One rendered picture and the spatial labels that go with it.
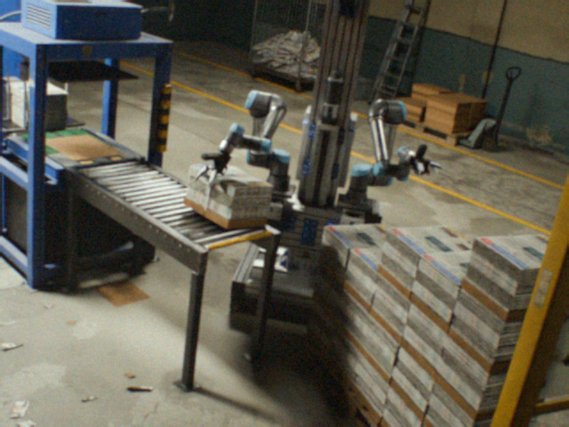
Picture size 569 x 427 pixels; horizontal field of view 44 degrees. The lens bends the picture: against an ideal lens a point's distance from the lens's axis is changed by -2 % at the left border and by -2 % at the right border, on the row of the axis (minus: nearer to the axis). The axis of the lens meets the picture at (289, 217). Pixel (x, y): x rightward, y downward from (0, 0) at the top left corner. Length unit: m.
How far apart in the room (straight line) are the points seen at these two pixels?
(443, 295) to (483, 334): 0.29
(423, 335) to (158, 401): 1.41
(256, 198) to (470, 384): 1.50
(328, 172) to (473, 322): 1.81
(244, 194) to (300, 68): 7.62
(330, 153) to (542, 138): 6.34
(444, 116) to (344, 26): 5.68
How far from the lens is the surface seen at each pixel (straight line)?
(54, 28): 4.40
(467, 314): 2.94
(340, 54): 4.35
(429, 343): 3.18
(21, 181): 4.58
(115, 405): 3.74
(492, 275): 2.82
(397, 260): 3.33
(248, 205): 3.71
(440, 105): 9.90
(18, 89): 5.27
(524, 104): 10.49
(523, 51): 10.50
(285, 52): 11.50
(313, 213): 4.38
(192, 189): 3.87
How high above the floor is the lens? 2.27
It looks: 21 degrees down
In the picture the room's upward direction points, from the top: 9 degrees clockwise
